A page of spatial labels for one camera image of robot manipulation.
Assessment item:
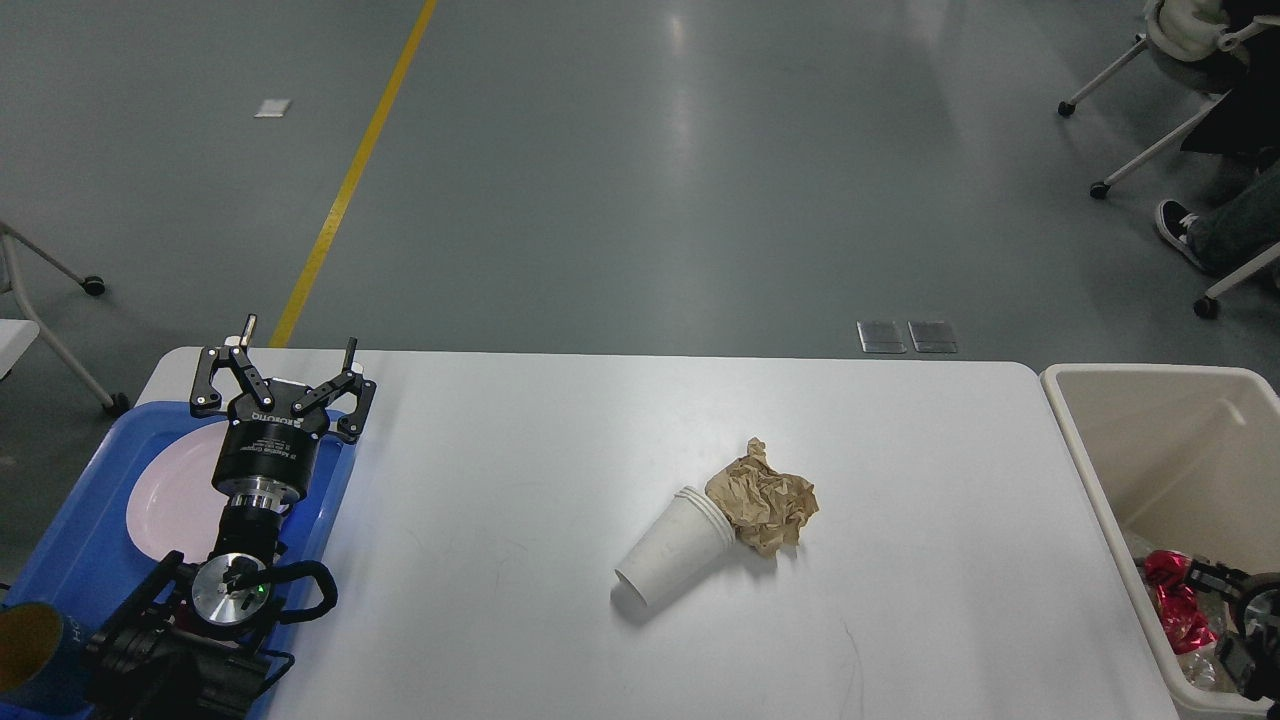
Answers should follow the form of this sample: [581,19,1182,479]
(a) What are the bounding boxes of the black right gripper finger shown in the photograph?
[1216,632,1279,703]
[1183,559,1251,600]

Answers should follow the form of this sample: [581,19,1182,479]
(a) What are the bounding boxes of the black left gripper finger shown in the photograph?
[291,337,378,443]
[188,313,273,416]

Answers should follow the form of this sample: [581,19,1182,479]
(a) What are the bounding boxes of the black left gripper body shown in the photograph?
[212,386,330,496]

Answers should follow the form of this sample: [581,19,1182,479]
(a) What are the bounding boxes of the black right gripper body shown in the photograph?
[1238,571,1279,651]

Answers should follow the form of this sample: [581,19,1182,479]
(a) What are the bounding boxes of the foil ball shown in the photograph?
[1123,530,1236,693]

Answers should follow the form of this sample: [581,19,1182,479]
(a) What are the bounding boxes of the crushed red can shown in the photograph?
[1140,550,1219,655]

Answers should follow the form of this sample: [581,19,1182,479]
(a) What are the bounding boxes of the pink plate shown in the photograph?
[125,421,301,561]

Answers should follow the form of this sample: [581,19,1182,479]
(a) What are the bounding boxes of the teal mug yellow inside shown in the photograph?
[1,602,93,717]

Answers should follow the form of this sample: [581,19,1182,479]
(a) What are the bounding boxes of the white paper cups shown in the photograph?
[614,486,736,607]

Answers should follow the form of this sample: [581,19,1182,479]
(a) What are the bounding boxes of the brown paper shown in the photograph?
[704,437,820,559]

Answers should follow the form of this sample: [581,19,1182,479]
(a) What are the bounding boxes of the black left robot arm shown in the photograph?
[83,315,378,719]

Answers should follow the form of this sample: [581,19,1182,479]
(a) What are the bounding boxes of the beige plastic bin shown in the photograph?
[1039,363,1279,719]

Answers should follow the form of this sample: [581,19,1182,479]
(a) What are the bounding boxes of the blue plastic tray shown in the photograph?
[3,401,357,719]

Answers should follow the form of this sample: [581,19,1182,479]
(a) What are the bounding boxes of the black sneaker at right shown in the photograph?
[1155,199,1210,275]

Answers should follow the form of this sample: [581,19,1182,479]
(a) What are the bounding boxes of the metal floor socket plate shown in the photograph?
[856,320,908,355]

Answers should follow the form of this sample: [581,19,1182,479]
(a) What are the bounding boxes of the white office chair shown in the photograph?
[1057,0,1280,322]

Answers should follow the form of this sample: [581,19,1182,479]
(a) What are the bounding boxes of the folding table leg frame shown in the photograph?
[0,220,132,416]

